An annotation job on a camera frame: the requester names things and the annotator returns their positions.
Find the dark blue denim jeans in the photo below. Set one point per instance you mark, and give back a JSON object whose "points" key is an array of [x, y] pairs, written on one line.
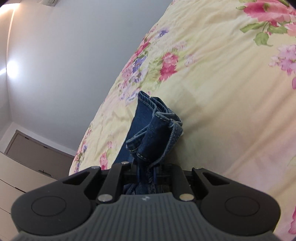
{"points": [[154, 131]]}

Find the beige drawer cabinet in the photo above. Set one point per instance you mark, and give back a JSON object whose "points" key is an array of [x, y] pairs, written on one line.
{"points": [[16, 180]]}

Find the brown cabinet top panel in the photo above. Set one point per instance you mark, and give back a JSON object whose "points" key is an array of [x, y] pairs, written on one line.
{"points": [[39, 156]]}

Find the cream floral quilt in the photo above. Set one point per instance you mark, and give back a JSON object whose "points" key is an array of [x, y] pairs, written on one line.
{"points": [[227, 69]]}

